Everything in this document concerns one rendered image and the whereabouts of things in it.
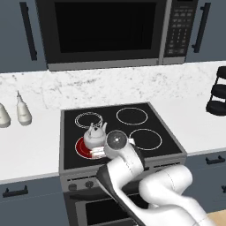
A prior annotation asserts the grey drawer front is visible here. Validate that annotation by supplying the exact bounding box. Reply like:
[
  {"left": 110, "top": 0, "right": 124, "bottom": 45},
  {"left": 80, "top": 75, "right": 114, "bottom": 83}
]
[
  {"left": 183, "top": 152, "right": 226, "bottom": 180},
  {"left": 0, "top": 175, "right": 64, "bottom": 205}
]

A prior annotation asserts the black oven door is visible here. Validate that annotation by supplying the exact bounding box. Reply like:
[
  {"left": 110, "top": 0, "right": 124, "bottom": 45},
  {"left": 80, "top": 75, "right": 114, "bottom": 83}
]
[{"left": 63, "top": 188, "right": 154, "bottom": 226}]

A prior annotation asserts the black glass-top stove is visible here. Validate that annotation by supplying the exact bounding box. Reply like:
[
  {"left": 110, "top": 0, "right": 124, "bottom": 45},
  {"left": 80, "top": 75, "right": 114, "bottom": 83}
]
[{"left": 58, "top": 102, "right": 188, "bottom": 226}]

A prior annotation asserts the black and silver microwave oven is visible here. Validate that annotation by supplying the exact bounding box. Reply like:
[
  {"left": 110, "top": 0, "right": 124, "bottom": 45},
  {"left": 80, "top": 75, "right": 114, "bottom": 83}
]
[{"left": 34, "top": 0, "right": 200, "bottom": 72}]

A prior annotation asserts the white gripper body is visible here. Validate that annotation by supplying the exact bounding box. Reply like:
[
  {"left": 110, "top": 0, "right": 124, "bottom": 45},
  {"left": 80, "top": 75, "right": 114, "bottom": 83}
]
[{"left": 90, "top": 146, "right": 107, "bottom": 161}]

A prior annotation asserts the black oven door handle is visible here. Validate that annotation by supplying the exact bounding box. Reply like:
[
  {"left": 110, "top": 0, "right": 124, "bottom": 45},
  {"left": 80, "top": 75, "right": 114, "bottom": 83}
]
[{"left": 68, "top": 191, "right": 110, "bottom": 201}]

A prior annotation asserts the grey wall cupboard door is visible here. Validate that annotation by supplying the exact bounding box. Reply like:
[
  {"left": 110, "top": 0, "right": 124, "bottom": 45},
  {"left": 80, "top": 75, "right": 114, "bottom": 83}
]
[
  {"left": 0, "top": 0, "right": 49, "bottom": 73},
  {"left": 185, "top": 0, "right": 226, "bottom": 64}
]

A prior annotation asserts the grey base cupboard door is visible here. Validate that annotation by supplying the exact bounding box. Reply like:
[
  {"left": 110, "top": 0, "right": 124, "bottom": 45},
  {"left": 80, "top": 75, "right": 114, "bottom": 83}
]
[{"left": 0, "top": 199, "right": 70, "bottom": 226}]

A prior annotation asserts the white bottle with spout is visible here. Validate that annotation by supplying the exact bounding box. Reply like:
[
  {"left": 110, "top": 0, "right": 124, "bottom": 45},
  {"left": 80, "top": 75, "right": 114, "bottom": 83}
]
[{"left": 15, "top": 90, "right": 33, "bottom": 127}]

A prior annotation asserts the silver kettle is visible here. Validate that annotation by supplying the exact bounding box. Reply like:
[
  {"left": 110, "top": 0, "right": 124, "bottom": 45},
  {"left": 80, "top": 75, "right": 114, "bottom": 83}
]
[{"left": 83, "top": 121, "right": 109, "bottom": 150}]

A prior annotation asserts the black cupboard handle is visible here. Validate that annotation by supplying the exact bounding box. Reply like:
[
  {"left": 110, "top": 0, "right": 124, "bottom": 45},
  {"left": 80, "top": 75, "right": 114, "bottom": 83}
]
[
  {"left": 191, "top": 2, "right": 212, "bottom": 54},
  {"left": 19, "top": 2, "right": 39, "bottom": 62}
]

